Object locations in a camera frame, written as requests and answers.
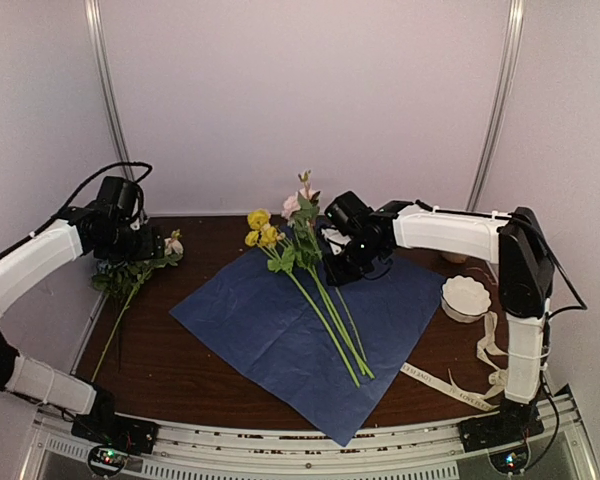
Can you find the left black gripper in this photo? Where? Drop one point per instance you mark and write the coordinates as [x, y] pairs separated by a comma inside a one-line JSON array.
[[150, 248]]

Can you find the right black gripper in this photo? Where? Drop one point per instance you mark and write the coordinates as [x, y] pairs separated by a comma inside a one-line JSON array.
[[336, 276]]

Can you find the blue wrapping paper sheet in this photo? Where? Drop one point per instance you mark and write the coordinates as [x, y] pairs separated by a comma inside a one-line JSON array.
[[259, 324]]

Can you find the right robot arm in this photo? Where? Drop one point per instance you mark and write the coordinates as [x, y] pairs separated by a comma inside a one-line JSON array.
[[514, 242]]

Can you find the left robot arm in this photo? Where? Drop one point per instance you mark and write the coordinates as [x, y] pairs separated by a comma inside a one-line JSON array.
[[67, 236]]

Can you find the plain white bowl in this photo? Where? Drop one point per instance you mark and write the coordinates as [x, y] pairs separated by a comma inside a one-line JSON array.
[[454, 257]]

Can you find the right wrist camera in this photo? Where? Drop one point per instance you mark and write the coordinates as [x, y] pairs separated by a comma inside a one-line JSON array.
[[334, 239]]

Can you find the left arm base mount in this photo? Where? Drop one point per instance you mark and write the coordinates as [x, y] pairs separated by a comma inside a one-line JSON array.
[[130, 435]]

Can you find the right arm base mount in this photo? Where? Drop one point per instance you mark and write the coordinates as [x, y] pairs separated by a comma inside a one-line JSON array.
[[493, 431]]

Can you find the left aluminium frame post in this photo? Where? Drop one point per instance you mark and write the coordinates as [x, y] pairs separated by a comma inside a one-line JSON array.
[[97, 37]]

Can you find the aluminium frame post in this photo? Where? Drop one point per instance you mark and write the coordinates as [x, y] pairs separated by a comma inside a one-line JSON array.
[[97, 37], [506, 74]]

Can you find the right aluminium frame post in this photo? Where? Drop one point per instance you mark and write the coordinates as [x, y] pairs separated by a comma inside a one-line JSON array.
[[506, 74]]

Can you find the front aluminium rail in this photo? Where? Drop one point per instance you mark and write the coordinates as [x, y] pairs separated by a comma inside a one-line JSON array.
[[431, 450]]

